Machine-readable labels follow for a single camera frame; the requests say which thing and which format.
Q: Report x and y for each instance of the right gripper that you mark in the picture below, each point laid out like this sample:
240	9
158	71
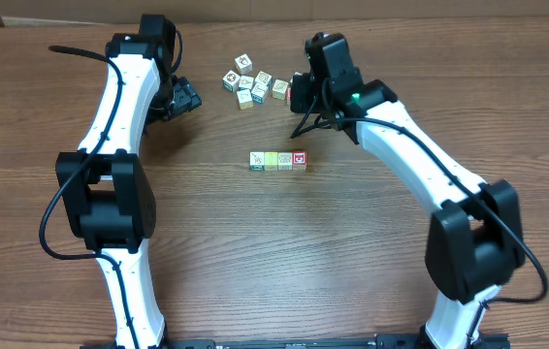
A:
302	88

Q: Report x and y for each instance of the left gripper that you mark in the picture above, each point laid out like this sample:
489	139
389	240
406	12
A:
186	95

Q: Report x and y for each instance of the red letter wooden block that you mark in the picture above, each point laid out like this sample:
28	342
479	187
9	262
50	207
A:
299	160

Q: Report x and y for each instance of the white wooden block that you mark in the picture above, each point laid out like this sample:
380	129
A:
285	161

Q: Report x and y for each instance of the letter L wooden block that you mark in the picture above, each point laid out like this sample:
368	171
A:
271	161

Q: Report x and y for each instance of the green sided wooden block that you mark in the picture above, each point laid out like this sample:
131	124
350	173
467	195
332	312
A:
257	161

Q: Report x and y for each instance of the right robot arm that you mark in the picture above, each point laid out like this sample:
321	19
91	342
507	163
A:
475	240

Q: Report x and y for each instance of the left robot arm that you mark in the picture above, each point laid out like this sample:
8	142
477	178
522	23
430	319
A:
107	197

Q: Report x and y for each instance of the red face wooden block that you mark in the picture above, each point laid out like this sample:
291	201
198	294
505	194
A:
288	96

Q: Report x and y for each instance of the blue sided picture block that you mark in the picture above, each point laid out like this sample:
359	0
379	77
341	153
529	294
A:
264	79

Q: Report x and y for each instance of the sailboat blue wooden block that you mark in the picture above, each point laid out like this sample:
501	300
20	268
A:
259	93

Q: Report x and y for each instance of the soccer ball wooden block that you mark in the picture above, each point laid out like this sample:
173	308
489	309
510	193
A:
231	81

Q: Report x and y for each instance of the ice cream wooden block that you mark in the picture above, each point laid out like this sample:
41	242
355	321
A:
246	83

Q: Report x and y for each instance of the top red picture block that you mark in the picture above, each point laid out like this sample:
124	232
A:
243	64

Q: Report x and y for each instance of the cardboard panel at back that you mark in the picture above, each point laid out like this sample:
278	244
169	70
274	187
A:
130	11

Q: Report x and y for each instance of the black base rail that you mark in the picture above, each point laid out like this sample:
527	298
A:
380	341

